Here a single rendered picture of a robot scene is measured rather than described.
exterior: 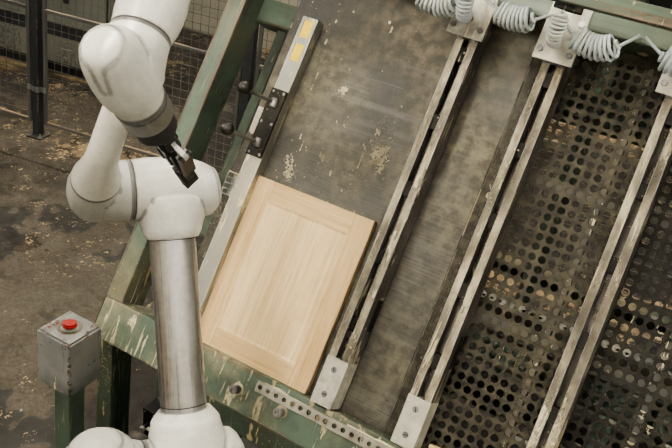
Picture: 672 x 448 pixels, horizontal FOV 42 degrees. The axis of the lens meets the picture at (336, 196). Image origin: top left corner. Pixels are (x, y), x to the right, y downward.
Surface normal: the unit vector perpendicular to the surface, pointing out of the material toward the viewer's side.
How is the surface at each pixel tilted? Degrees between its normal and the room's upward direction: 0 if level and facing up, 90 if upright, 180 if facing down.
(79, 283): 0
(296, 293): 59
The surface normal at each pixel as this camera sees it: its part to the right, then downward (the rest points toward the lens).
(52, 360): -0.51, 0.33
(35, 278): 0.14, -0.89
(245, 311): -0.36, -0.18
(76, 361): 0.85, 0.33
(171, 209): 0.34, 0.10
